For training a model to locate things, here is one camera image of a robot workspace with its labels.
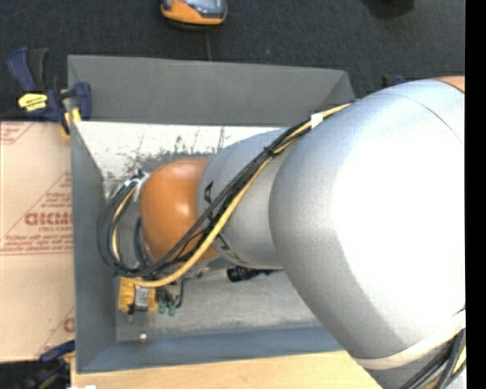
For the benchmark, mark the black cylinder on white bracket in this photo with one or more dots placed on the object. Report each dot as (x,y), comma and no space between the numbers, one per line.
(240,274)

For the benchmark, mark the grey metal bin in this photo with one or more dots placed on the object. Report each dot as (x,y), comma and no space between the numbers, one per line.
(210,95)

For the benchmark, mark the yellow rectangular block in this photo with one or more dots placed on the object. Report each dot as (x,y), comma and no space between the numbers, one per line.
(126,295)

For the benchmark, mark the brown cardboard board, red print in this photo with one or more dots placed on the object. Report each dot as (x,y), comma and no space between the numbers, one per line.
(32,257)

